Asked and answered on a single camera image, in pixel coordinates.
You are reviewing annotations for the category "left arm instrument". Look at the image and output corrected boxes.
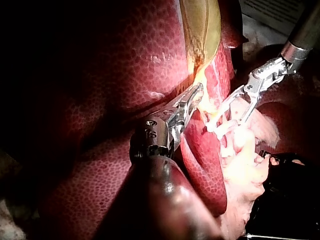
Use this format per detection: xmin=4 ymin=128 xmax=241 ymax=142
xmin=129 ymin=104 xmax=188 ymax=161

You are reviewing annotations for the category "right arm instrument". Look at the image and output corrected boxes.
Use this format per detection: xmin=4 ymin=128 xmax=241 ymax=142
xmin=243 ymin=40 xmax=314 ymax=96

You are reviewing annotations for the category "left arm instrument jaw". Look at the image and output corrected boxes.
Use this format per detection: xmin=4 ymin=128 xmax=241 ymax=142
xmin=183 ymin=91 xmax=204 ymax=119
xmin=174 ymin=82 xmax=204 ymax=108

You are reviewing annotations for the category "right arm instrument jaw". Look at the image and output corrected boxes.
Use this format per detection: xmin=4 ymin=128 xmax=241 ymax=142
xmin=236 ymin=93 xmax=261 ymax=126
xmin=205 ymin=84 xmax=249 ymax=133

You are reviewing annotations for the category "gallbladder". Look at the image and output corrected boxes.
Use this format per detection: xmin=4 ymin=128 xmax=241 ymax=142
xmin=177 ymin=0 xmax=223 ymax=83

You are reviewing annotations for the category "thin tube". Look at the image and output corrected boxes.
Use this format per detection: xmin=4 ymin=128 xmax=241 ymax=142
xmin=196 ymin=63 xmax=221 ymax=117
xmin=219 ymin=109 xmax=237 ymax=157

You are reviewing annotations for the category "dark red liver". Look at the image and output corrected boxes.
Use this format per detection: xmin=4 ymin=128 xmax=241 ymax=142
xmin=37 ymin=0 xmax=320 ymax=240

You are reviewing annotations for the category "printed sheet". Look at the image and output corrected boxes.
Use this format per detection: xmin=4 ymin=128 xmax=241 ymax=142
xmin=238 ymin=0 xmax=305 ymax=32

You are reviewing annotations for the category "pale fatty tissue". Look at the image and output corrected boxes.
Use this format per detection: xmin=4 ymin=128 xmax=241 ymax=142
xmin=199 ymin=98 xmax=282 ymax=240

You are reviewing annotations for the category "white cloth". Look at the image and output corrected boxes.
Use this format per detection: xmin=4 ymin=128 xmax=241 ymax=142
xmin=0 ymin=194 xmax=27 ymax=240

